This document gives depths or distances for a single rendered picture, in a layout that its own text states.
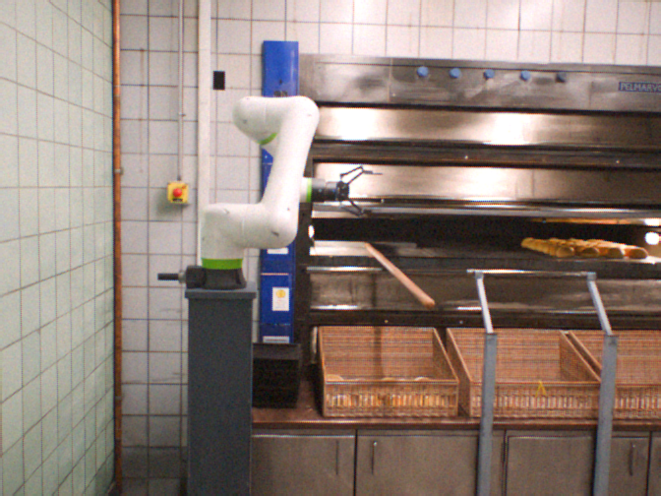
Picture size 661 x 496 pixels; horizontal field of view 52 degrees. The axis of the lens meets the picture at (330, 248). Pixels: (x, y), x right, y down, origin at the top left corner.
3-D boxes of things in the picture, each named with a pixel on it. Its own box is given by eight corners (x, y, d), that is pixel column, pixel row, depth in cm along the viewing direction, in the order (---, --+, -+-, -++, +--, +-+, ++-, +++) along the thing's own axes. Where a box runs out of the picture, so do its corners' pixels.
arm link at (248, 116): (262, 126, 213) (266, 90, 215) (224, 126, 216) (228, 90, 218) (279, 146, 230) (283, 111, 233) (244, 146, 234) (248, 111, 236)
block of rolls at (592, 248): (518, 246, 399) (519, 236, 399) (598, 248, 402) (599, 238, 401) (559, 257, 339) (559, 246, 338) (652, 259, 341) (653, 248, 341)
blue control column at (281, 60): (270, 383, 517) (275, 94, 497) (291, 383, 517) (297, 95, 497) (256, 501, 325) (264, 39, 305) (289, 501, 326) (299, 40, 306)
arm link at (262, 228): (286, 236, 189) (318, 87, 213) (231, 234, 193) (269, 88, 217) (297, 258, 200) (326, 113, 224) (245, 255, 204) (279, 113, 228)
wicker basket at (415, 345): (315, 383, 321) (317, 325, 319) (433, 383, 326) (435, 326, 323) (321, 418, 273) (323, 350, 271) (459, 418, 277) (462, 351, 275)
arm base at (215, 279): (155, 289, 195) (155, 269, 195) (161, 281, 210) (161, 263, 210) (247, 290, 199) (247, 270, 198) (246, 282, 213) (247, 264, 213)
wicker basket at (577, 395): (442, 384, 325) (445, 327, 323) (558, 385, 328) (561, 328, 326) (467, 418, 277) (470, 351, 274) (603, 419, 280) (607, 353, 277)
